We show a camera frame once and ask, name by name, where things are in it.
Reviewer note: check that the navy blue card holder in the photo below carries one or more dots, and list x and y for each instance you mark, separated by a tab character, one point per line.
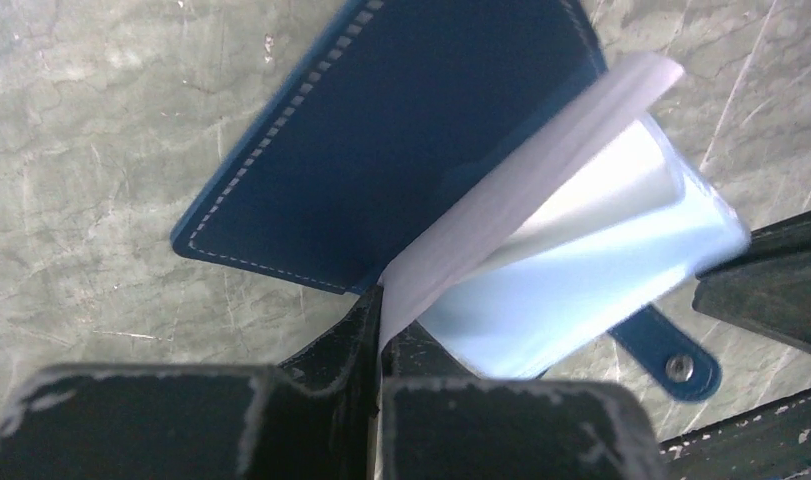
479	161

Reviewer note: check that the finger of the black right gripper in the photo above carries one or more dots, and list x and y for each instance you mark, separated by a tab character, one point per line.
772	441
767	289

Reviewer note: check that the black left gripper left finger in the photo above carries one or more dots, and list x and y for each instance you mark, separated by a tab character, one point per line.
309	417

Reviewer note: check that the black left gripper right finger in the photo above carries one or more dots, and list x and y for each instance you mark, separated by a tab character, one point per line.
438	421

